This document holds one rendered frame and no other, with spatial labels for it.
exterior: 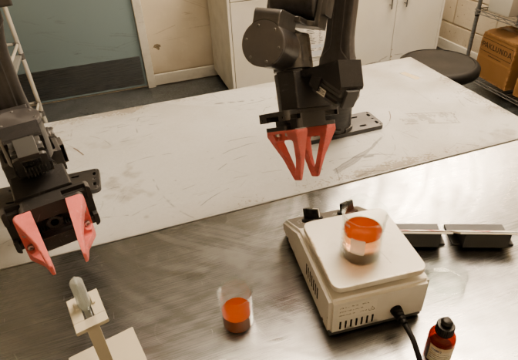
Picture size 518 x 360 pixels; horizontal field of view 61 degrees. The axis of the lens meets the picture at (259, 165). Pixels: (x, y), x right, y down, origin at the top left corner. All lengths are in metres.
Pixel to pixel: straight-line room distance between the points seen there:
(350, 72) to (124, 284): 0.43
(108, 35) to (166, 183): 2.64
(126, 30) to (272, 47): 2.90
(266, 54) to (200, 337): 0.36
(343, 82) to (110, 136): 0.63
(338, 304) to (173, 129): 0.62
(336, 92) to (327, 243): 0.19
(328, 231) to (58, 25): 2.99
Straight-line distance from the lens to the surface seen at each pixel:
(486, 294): 0.69
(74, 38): 3.43
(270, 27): 0.56
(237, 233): 0.72
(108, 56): 3.47
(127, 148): 0.99
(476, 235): 0.73
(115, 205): 0.83
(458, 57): 2.20
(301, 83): 0.61
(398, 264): 0.57
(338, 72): 0.56
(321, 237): 0.59
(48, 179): 0.61
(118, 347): 0.61
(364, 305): 0.57
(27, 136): 0.57
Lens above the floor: 1.39
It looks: 34 degrees down
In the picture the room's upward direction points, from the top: 3 degrees counter-clockwise
